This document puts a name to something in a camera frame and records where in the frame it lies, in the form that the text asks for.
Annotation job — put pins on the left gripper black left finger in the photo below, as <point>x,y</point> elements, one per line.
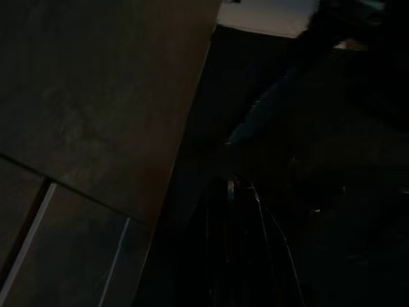
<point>217,256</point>

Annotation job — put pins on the grey cabinet drawer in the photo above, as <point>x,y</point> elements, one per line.
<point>128,272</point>
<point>16,198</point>
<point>64,249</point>

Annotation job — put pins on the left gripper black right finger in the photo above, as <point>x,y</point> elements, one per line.
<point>262,272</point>

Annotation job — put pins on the grey sink cabinet door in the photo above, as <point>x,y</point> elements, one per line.
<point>96,80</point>

